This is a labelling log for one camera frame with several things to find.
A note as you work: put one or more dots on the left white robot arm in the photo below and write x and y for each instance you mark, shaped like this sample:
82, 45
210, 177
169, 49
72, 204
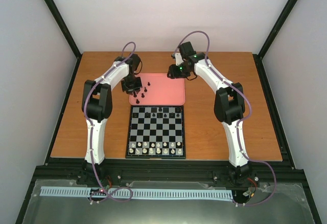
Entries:
97, 105

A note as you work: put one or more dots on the light blue cable duct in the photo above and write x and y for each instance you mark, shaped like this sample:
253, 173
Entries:
143, 194

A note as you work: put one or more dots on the black and grey chessboard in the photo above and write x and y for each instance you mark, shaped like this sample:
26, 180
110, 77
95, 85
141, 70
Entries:
156, 130

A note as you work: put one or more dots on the right black frame post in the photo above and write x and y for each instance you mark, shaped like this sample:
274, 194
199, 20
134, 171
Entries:
287, 9

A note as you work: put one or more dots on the pink tray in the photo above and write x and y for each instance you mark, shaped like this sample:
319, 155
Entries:
162, 91

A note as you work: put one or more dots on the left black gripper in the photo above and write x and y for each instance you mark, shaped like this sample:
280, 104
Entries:
130, 91

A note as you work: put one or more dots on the left black frame post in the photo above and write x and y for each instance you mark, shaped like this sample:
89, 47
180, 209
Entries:
63, 27

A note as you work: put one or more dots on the black frame post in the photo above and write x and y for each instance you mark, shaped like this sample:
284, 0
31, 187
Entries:
287, 9
63, 27

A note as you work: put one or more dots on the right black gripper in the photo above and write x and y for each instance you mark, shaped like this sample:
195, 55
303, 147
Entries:
173, 74

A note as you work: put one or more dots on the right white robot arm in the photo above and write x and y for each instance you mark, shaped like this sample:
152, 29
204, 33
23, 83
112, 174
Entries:
229, 104

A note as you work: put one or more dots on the black aluminium frame base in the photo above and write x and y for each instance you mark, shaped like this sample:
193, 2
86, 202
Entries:
291, 203

